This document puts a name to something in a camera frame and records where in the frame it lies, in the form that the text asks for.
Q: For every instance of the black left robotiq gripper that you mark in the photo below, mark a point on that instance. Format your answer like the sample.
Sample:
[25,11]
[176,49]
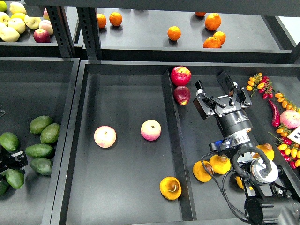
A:
[16,161]

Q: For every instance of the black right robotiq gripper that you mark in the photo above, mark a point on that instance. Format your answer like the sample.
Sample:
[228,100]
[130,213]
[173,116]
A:
[229,109]

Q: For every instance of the dark green avocado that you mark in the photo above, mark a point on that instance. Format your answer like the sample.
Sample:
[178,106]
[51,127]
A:
[15,178]

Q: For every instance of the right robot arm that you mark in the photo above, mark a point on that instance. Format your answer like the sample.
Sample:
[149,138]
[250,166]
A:
[267,203]

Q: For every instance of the green lime-like avocado far left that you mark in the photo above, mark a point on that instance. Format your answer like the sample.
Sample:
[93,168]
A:
[9,141]

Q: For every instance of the green avocado bottom left edge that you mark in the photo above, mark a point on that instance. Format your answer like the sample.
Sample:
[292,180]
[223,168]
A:
[4,186]

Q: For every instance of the green avocado top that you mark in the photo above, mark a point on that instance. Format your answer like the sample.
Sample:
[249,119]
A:
[38,124]

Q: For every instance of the yellow pear under gripper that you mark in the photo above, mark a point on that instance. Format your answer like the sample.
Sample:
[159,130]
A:
[240,184]

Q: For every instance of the dark red apple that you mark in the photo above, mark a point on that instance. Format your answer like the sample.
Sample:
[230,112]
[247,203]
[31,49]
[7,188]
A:
[182,95]

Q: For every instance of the bright red apple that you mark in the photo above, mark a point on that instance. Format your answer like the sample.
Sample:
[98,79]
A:
[180,76]

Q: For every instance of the orange on shelf front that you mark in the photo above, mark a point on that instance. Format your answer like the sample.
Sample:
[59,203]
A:
[212,42]

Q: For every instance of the orange on shelf right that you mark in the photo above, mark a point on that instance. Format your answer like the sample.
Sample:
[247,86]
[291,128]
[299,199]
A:
[221,36]

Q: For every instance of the cherry tomato bunch top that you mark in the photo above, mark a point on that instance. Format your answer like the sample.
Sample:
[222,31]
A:
[260,84]

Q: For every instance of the cherry tomato bunch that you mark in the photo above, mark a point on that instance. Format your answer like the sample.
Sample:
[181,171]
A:
[289,149]
[260,84]

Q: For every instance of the large orange on shelf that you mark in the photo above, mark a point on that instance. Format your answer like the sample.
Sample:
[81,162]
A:
[213,21]

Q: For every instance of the orange on shelf centre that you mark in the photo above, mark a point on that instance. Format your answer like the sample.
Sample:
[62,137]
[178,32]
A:
[174,33]

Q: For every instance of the red chili pepper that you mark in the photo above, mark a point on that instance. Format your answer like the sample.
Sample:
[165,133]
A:
[275,114]

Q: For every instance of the orange on shelf top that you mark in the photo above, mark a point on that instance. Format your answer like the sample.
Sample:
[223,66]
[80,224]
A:
[200,14]

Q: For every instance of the black left tray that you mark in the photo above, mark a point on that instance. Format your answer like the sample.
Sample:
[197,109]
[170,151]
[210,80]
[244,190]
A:
[31,87]

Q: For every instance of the black tray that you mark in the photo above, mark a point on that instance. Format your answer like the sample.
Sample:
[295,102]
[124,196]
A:
[119,185]
[31,87]

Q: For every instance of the orange tomato bunch middle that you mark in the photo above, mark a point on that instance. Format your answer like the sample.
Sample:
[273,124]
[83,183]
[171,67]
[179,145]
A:
[286,103]

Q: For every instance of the pink apple centre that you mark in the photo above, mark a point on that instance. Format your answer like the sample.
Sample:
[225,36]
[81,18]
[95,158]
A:
[151,130]

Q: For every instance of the pink apple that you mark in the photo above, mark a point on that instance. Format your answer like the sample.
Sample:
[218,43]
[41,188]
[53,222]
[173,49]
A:
[151,130]
[290,118]
[105,136]

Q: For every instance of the pink apple far right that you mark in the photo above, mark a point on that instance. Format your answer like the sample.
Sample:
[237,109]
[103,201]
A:
[290,118]

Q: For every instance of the pink apple left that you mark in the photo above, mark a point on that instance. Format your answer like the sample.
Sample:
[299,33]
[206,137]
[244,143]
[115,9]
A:
[105,136]

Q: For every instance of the white label card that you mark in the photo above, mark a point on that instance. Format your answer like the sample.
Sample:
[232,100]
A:
[295,135]

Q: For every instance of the cherry tomato bunch bottom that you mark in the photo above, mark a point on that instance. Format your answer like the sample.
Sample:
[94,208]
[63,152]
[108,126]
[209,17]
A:
[289,149]

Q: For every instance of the black middle tray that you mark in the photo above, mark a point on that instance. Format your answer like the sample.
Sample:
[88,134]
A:
[119,185]

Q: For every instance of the red apple on shelf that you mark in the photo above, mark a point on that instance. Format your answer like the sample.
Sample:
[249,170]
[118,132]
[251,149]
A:
[41,36]

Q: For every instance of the orange on shelf left edge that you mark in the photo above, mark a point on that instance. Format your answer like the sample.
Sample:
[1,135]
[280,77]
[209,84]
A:
[101,19]

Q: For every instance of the pale yellow apple middle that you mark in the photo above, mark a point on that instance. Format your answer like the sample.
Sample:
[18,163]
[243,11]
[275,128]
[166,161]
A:
[18,24]

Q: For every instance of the black shelf upright left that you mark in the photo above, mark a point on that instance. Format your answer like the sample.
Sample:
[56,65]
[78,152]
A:
[61,31]

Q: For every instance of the black shelf upright post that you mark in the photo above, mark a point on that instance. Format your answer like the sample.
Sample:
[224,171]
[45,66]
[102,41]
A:
[88,22]

